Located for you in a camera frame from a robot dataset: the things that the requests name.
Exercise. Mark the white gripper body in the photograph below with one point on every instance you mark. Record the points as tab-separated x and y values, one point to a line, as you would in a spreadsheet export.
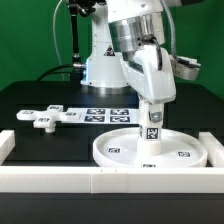
156	86

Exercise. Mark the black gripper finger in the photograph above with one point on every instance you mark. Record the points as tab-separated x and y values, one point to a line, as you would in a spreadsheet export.
155	117

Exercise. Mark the white round table top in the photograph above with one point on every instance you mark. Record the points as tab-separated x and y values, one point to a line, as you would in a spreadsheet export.
122	148

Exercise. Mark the white cross-shaped table base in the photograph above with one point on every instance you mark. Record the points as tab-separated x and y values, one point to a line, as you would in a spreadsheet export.
48	118

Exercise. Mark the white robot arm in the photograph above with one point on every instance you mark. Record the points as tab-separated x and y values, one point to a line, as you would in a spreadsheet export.
134	45

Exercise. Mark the white fiducial marker sheet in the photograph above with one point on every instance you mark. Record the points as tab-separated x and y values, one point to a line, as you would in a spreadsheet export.
100	116

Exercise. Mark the white right fence bar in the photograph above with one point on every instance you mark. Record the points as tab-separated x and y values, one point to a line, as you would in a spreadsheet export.
214	149

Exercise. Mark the white fence bar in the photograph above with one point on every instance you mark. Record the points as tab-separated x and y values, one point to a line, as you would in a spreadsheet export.
7	143
214	149
24	179

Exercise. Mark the white left fence bar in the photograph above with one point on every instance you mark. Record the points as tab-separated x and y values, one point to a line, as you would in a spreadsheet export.
7	143

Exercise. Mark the white front fence bar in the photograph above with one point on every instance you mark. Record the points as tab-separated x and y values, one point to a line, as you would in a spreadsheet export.
24	179

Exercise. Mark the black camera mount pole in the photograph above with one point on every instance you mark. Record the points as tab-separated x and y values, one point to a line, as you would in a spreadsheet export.
75	36

